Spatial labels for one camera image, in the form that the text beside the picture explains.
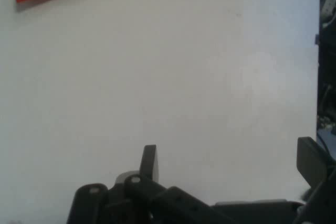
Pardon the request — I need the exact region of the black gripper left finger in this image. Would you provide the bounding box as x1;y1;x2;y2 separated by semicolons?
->
67;144;232;224

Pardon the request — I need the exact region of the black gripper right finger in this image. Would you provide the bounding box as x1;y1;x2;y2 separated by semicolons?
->
292;136;336;224

